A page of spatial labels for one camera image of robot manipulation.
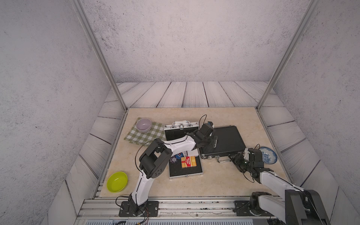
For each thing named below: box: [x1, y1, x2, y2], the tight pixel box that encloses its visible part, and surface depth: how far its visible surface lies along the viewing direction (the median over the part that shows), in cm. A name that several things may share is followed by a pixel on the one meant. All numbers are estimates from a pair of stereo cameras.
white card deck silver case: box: [182, 148, 199, 157], surface depth 91 cm
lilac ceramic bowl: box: [135, 118, 152, 133], surface depth 107 cm
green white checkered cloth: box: [123, 117, 167, 147], surface depth 106 cm
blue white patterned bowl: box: [259, 146, 278, 165], surface depth 93 cm
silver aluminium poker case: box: [163, 120, 200, 142], surface depth 81 cm
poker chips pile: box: [169, 156, 178, 164], surface depth 91 cm
